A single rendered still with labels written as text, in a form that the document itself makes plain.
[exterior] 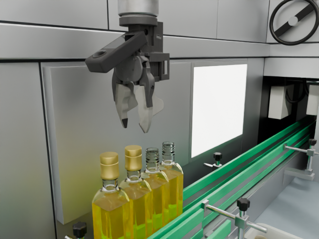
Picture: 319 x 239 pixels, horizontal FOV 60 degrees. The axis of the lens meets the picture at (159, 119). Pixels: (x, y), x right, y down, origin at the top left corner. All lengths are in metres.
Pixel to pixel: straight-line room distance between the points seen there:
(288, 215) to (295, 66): 0.68
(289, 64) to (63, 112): 1.13
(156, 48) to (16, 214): 0.43
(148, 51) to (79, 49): 0.16
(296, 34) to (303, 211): 0.77
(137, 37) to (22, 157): 0.32
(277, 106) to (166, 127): 0.92
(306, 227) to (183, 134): 0.55
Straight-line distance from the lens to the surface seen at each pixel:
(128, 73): 0.52
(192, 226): 0.71
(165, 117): 0.82
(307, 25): 1.46
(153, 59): 0.52
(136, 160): 0.55
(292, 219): 1.19
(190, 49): 0.90
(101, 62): 0.45
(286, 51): 1.48
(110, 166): 0.52
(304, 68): 1.46
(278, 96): 1.63
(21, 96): 0.59
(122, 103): 0.55
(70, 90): 0.60
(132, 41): 0.50
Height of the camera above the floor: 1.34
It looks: 13 degrees down
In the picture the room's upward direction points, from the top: straight up
